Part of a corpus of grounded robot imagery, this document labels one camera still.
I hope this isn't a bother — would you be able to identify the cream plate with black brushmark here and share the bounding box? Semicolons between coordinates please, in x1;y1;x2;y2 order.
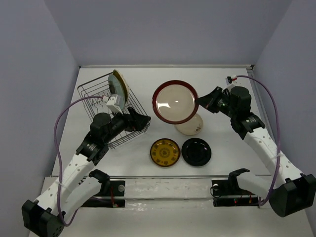
174;114;203;136

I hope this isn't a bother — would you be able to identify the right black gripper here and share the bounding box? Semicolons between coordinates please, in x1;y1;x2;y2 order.
195;86;238;118

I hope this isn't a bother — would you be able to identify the yellow patterned round plate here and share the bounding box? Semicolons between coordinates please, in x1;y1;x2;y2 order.
150;138;181;167

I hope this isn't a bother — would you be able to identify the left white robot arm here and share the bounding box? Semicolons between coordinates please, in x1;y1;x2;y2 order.
22;107;151;237

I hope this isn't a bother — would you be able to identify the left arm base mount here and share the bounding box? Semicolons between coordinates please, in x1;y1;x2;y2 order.
82;180;125;208

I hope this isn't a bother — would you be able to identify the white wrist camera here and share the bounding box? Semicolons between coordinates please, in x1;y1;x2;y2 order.
102;94;123;114
225;75;237;92

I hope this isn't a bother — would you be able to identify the black round plate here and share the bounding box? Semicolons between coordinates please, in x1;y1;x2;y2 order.
181;138;212;167

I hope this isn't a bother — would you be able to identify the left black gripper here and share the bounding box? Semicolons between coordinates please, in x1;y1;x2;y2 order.
103;107;151;143

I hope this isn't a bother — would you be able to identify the light blue flower plate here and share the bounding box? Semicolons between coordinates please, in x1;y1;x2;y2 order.
108;73;126;109

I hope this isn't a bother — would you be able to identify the red rimmed cream plate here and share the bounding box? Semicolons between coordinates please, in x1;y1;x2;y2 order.
152;80;198;125

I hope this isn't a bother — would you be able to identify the woven bamboo pattern plate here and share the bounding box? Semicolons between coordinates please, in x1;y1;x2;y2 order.
113;70;129;102

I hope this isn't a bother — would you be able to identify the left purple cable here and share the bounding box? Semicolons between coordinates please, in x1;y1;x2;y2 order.
53;95;109;227

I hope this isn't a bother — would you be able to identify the dark wire dish rack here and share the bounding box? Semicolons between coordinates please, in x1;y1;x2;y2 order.
78;71;152;150

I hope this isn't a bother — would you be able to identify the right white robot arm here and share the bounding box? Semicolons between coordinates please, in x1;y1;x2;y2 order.
195;86;316;217

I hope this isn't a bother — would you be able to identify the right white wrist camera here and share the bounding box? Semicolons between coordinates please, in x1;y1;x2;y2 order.
225;75;237;92

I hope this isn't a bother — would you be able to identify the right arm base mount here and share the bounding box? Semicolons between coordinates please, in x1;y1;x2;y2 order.
210;179;259;207

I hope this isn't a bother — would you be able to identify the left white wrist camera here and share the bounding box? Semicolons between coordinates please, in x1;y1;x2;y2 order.
102;94;123;114

